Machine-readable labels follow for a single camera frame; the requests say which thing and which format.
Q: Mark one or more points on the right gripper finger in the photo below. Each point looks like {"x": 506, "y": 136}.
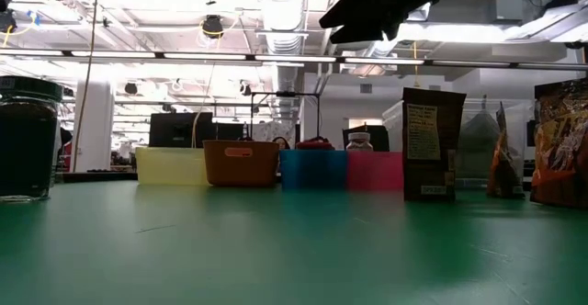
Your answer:
{"x": 363, "y": 34}
{"x": 353, "y": 11}

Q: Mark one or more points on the white lid spice jar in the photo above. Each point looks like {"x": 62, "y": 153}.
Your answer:
{"x": 359, "y": 142}

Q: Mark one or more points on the brown spice pouch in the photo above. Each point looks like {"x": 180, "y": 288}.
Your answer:
{"x": 432, "y": 144}

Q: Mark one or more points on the orange spice pouch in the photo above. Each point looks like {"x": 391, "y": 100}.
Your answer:
{"x": 560, "y": 144}
{"x": 505, "y": 162}

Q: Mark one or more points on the green lid spice jar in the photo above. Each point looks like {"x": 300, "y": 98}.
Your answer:
{"x": 27, "y": 144}

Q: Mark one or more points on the rig crossbar light strip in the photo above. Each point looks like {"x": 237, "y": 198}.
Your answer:
{"x": 294, "y": 59}

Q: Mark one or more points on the person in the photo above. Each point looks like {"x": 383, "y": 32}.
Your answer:
{"x": 281, "y": 143}

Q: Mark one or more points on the pink plastic bin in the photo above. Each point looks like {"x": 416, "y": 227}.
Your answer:
{"x": 374, "y": 172}

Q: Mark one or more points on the blue plastic bin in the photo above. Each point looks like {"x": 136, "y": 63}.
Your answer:
{"x": 313, "y": 169}

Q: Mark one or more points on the grey white cloth pile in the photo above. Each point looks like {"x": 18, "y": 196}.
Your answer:
{"x": 478, "y": 144}

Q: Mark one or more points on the clear plastic storage bin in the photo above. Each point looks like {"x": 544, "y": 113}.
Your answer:
{"x": 519, "y": 126}

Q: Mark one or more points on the orange plastic bin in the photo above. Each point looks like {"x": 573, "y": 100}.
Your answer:
{"x": 241, "y": 167}

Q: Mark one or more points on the green table mat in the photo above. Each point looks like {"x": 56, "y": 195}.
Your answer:
{"x": 275, "y": 250}

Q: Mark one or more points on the yellow-green plastic bin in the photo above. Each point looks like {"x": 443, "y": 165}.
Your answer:
{"x": 170, "y": 167}

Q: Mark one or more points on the white column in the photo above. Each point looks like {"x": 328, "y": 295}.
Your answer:
{"x": 94, "y": 126}

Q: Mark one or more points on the silver ventilation duct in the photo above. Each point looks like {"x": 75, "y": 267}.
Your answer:
{"x": 281, "y": 15}

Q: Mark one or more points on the black stand frame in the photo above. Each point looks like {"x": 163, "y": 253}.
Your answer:
{"x": 285, "y": 94}

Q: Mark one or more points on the black overhead camera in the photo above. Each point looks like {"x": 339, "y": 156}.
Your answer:
{"x": 212, "y": 25}

